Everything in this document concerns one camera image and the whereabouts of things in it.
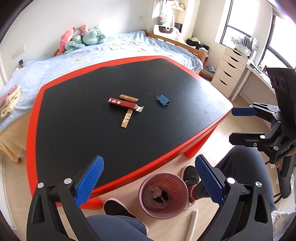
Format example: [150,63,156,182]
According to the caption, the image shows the small blue plastic clip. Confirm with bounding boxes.
[157,94,170,106]

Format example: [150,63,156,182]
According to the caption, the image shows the slim red paper box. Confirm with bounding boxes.
[108,98,144,112]

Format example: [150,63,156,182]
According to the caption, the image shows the pink ribbed trash bin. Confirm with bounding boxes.
[138,173,189,220]

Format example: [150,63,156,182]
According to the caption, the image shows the black slipper right foot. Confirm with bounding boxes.
[181,165,200,187]

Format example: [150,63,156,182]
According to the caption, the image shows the black slipper foot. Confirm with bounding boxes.
[103,198,136,218]
[181,165,200,187]

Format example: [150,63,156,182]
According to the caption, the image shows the white desk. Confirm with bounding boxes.
[231,64,278,105]

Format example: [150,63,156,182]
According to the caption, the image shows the black slipper left foot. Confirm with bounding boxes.
[103,198,136,218]

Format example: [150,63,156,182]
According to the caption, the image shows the white tube on floor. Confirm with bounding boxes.
[185,210,199,241]

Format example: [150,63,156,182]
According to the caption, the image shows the person's left leg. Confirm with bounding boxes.
[86,215,152,241]

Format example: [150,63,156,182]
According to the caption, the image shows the white drawer cabinet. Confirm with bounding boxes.
[211,47,248,98]

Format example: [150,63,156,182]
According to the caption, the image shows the red black low table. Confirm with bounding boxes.
[27,56,233,208]

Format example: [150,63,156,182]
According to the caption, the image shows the white tote bag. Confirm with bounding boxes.
[153,14,179,38]

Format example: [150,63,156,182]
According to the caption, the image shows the folded pink beige towels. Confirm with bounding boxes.
[0,85,21,121]

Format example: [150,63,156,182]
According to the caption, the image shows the bed with blue sheet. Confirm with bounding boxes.
[1,31,203,162]

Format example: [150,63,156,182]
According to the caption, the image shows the striped green plush toy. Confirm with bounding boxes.
[64,35,86,53]

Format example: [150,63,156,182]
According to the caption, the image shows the teal plush toy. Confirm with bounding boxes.
[82,26,106,46]

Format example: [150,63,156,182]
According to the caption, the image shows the pink plush toy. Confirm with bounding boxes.
[57,28,74,55]

